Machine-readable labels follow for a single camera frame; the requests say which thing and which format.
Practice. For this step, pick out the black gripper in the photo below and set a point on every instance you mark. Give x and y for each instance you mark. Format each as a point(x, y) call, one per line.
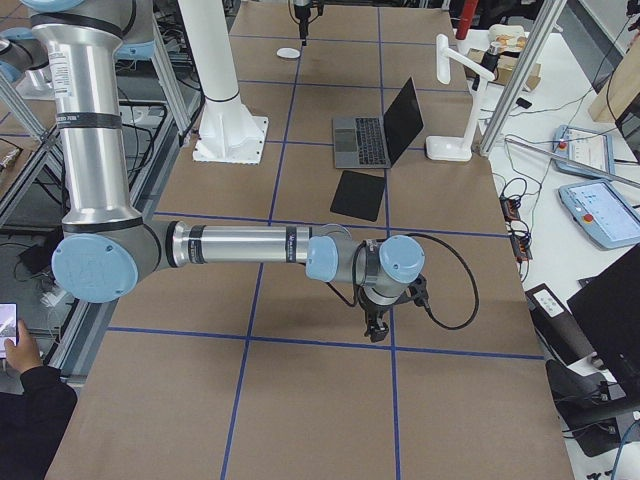
point(302, 12)
point(374, 310)

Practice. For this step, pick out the white computer mouse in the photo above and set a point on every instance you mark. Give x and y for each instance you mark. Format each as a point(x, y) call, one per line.
point(288, 53)

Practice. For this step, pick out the black mouse pad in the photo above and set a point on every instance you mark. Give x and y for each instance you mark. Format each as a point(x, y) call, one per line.
point(358, 195)

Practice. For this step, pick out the grey laptop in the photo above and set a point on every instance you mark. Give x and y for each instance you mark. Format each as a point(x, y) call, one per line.
point(378, 142)

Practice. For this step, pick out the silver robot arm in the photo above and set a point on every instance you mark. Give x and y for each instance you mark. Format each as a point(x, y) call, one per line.
point(328, 254)

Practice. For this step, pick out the person black sleeve forearm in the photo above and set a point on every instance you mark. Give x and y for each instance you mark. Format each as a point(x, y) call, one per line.
point(33, 423)

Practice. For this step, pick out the white desk lamp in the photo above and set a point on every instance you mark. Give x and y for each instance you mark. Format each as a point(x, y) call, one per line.
point(454, 143)

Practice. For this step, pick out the person hand holding phone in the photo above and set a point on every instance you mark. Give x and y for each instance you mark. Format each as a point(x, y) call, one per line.
point(23, 355)

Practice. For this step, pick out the black monitor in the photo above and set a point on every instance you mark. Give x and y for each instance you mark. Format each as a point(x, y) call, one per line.
point(607, 311)

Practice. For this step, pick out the grabber stick tool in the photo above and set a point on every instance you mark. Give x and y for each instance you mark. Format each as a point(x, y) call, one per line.
point(594, 171)

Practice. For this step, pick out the black water bottle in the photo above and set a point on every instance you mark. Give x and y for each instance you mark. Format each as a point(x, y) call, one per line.
point(491, 57)

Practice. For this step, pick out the blue teach pendant near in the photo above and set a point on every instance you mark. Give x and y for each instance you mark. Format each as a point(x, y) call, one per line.
point(602, 213)

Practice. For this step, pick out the blue teach pendant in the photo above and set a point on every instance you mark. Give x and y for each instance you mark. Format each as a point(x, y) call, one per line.
point(585, 147)
point(602, 213)

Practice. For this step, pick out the blue teach pendant far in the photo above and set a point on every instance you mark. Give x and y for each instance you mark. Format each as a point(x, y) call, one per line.
point(585, 147)

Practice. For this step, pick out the smartphone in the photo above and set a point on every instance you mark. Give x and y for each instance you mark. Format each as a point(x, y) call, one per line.
point(8, 326)

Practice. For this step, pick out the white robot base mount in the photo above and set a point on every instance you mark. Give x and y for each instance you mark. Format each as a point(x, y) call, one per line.
point(228, 132)

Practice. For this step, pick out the aluminium post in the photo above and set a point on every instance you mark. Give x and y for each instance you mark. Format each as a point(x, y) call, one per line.
point(542, 28)

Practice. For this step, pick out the aluminium frame rack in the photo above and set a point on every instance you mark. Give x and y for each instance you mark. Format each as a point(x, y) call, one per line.
point(107, 246)

